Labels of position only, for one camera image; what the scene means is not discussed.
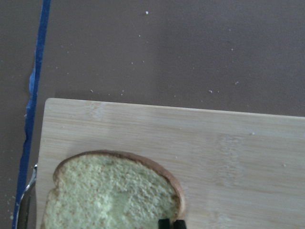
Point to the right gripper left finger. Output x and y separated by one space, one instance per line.
164 224

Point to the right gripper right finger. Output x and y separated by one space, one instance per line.
179 224

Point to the bread slice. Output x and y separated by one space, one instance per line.
112 190

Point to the wooden cutting board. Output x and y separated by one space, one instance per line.
238 170

